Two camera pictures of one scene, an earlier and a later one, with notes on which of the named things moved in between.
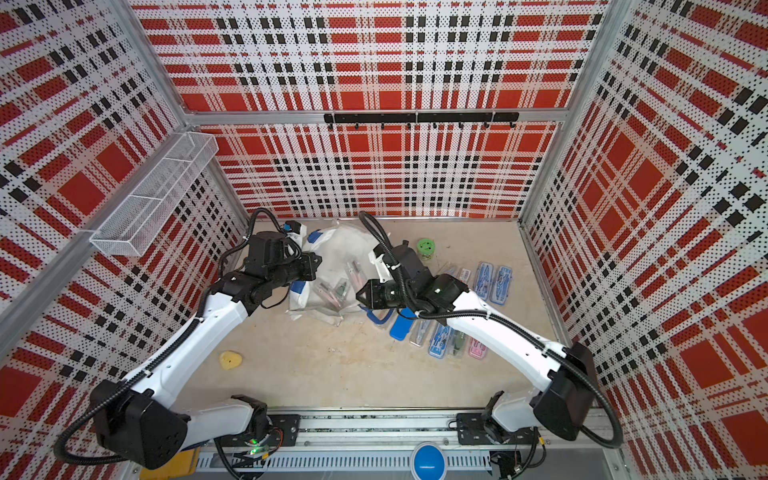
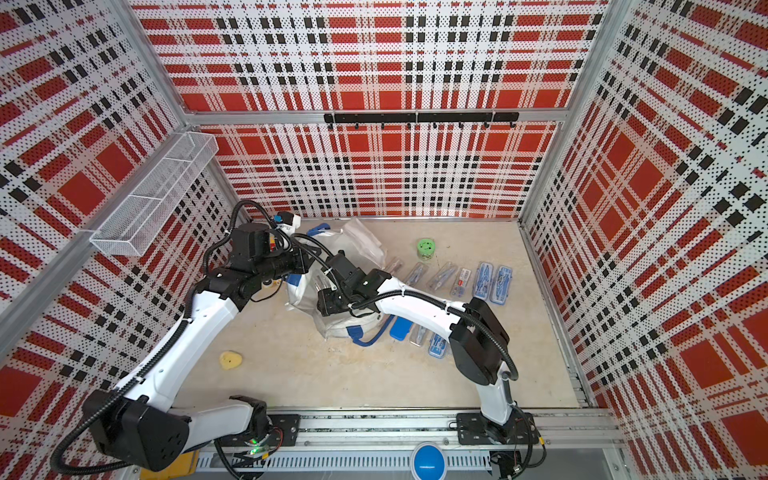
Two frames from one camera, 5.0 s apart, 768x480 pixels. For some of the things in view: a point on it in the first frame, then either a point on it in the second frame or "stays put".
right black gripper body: x=389 y=295 → x=335 y=302
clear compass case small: x=419 y=332 stays put
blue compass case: x=439 y=341 stays put
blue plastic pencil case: x=402 y=325 stays put
